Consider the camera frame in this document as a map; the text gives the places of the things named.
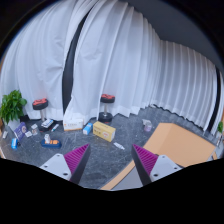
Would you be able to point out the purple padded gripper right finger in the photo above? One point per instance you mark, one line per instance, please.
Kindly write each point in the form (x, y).
(152, 167)

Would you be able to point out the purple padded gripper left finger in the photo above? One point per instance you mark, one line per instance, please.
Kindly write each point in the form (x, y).
(69, 166)

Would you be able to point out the blue tray with orange item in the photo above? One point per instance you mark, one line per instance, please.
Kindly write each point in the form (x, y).
(48, 142)

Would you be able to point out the small blue box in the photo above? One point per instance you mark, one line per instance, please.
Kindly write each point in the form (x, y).
(88, 128)

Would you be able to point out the small white packet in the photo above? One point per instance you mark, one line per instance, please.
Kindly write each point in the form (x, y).
(119, 146)

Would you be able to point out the white tissue box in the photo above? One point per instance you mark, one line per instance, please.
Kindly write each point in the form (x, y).
(70, 125)

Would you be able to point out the clear plastic cup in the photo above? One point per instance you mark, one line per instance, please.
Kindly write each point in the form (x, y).
(147, 125)

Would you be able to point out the yellow cardboard box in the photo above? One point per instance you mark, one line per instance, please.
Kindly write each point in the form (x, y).
(104, 131)

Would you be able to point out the black white box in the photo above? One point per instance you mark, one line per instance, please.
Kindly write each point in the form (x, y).
(46, 124)

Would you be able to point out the small clear container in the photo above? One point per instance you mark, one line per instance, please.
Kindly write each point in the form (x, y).
(34, 128)

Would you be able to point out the red black stool centre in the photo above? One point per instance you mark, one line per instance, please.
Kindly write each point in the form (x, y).
(105, 116)

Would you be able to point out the red black stool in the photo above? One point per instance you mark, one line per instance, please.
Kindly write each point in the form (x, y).
(105, 116)
(40, 105)

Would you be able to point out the blue can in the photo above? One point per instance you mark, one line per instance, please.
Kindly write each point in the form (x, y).
(14, 143)

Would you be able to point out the purple book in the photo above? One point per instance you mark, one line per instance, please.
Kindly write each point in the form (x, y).
(20, 131)

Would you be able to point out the red black stool left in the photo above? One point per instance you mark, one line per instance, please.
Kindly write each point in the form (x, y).
(40, 105)

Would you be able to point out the small green plant right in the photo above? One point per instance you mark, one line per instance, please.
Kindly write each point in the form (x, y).
(220, 127)

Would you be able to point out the green potted plant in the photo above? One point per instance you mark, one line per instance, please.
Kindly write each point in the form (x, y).
(11, 109)

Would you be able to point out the white curtain left panel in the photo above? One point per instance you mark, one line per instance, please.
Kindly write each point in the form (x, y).
(35, 61)

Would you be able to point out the white curtain panel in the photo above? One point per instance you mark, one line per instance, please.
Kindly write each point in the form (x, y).
(35, 61)
(119, 53)

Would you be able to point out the white curtain right panel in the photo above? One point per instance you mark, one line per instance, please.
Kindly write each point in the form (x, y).
(119, 53)

